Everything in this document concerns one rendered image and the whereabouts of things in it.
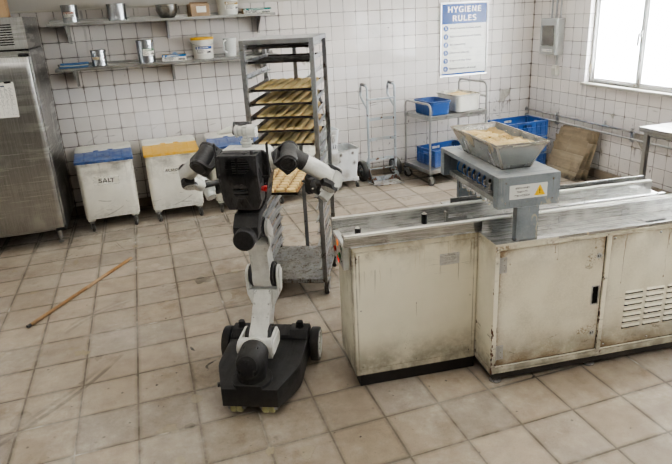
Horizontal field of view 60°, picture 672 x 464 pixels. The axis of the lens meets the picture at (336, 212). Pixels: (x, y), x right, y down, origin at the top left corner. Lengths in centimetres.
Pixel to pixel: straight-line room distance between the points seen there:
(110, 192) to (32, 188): 71
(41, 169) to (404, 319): 381
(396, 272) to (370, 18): 449
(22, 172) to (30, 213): 39
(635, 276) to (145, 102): 500
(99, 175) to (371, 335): 371
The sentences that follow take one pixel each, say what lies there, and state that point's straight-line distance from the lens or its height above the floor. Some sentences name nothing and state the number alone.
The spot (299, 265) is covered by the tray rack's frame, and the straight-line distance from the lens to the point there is 447.
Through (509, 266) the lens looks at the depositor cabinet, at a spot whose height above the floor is 71.
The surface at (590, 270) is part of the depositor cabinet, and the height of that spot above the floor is 62.
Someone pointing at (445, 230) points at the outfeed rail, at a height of 87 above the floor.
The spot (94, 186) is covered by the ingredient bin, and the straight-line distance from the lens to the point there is 615.
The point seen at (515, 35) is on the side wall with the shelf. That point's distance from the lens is 803.
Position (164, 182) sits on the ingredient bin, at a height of 42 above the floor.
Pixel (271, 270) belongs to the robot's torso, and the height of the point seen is 62.
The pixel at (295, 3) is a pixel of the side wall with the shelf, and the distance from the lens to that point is 682.
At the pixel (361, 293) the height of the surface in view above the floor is 58.
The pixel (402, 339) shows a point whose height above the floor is 27.
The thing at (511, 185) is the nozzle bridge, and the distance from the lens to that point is 292.
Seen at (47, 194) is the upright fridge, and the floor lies 51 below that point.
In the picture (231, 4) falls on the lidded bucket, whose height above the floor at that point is 208.
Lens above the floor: 197
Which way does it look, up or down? 19 degrees down
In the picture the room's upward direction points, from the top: 3 degrees counter-clockwise
